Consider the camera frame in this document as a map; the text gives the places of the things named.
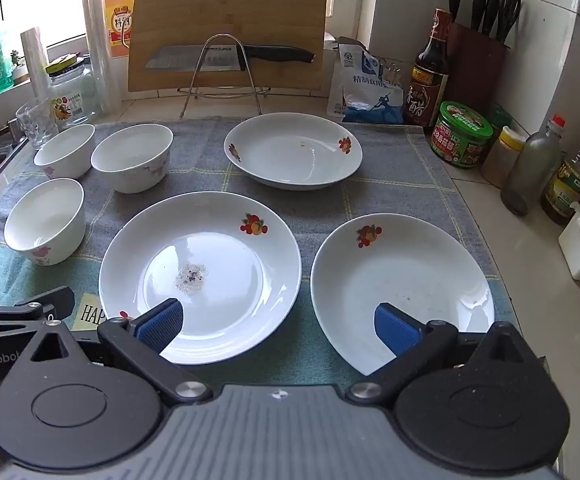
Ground grey checked dish towel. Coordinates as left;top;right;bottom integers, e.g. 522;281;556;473
0;115;516;397

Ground dark soy sauce bottle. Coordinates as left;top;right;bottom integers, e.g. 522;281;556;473
404;8;450;128

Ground bamboo cutting board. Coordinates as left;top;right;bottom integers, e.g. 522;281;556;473
127;0;329;93

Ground orange cooking wine bottle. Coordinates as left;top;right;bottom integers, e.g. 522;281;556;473
104;0;138;58

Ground yellow-lidded spice jar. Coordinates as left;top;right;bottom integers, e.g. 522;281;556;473
480;126;525;188

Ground blue and white salt bag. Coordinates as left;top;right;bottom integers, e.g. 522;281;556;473
327;37;405;125

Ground black kitchen scissors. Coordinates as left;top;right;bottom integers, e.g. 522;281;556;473
497;0;522;43

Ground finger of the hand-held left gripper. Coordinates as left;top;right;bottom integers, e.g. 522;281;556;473
0;285;77;333

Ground glass jar green lid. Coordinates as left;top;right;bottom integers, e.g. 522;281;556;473
46;57;105;128

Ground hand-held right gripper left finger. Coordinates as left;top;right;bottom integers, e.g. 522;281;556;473
30;298;215;407

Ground metal wire board rack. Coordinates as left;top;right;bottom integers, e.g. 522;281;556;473
177;33;271;120

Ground brown knife block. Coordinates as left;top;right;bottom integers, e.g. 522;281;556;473
444;22;510;113

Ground cooking oil bottle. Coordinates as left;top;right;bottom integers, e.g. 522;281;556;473
541;105;580;226

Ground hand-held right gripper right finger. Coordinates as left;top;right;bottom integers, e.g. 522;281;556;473
345;302;545;406

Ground white plate with fruit print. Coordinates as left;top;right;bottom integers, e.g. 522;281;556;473
224;112;363;191
99;192;303;365
311;214;495;377

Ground grey bottle with red cap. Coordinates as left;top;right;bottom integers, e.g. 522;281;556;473
500;115;565;216

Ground green sauce tub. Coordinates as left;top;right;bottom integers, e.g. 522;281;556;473
430;101;493;169

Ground clear drinking glass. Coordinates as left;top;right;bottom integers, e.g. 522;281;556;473
16;100;60;150

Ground stainless steel sink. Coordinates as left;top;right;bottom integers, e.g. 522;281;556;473
0;132;31;221

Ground white bowl with pink flower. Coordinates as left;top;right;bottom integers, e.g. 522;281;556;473
4;178;86;267
34;124;96;180
91;124;174;194

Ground black-handled kitchen knife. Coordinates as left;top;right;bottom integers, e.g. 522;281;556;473
145;45;315;72

